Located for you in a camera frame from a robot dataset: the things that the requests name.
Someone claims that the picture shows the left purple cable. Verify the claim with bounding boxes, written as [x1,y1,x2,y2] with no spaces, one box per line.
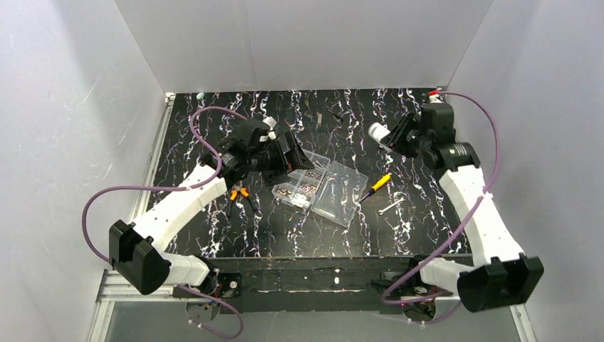
[81,107,249,341]

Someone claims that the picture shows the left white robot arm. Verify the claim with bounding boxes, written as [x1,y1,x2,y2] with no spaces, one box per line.
[108,120,315,295]

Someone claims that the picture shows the purple cable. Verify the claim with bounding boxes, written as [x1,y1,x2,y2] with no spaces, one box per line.
[381,92,499,326]
[81,107,249,341]

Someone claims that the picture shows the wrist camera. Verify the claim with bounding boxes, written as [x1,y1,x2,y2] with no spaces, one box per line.
[263,116,277,140]
[427,90,445,103]

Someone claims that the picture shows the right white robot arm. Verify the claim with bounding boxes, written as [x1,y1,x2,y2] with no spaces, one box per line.
[370,103,544,313]

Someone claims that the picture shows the yellow handled screwdriver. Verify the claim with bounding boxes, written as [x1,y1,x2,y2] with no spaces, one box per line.
[359,173,391,203]

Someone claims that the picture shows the clear plastic parts box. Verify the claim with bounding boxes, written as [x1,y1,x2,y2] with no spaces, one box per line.
[271,150,368,227]

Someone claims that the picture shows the aluminium frame rail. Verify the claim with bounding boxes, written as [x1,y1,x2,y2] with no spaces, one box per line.
[96,270,177,302]

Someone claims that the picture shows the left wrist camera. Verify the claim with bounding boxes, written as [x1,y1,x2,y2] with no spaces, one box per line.
[263,116,277,140]

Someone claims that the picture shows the white remote control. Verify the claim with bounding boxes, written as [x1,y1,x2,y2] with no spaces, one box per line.
[368,123,392,152]

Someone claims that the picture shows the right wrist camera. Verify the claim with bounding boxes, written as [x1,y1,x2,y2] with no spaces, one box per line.
[427,90,445,103]

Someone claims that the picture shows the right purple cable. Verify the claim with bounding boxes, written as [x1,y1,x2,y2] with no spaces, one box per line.
[381,92,499,326]

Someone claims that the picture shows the orange handled pliers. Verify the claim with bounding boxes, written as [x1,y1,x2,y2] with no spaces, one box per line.
[225,186,258,218]

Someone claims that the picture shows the small silver wrench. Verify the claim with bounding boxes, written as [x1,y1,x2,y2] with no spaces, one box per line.
[377,198,405,216]

